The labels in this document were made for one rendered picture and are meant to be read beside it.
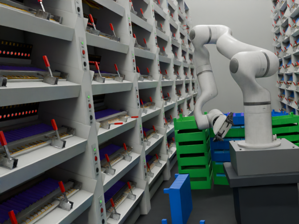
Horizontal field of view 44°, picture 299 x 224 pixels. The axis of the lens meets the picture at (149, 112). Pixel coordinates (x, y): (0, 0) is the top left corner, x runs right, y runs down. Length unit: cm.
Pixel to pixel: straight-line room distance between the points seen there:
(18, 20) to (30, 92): 19
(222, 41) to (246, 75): 29
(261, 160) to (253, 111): 22
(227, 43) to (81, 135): 87
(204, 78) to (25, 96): 121
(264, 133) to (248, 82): 24
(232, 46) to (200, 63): 30
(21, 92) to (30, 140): 19
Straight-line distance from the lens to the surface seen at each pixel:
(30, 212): 113
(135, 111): 200
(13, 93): 97
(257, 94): 168
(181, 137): 242
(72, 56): 135
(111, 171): 161
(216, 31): 199
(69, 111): 136
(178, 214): 185
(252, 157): 164
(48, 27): 119
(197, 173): 246
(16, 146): 107
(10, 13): 102
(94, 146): 139
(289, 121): 354
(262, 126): 170
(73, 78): 134
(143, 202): 210
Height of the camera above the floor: 70
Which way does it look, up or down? 4 degrees down
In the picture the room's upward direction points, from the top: 6 degrees counter-clockwise
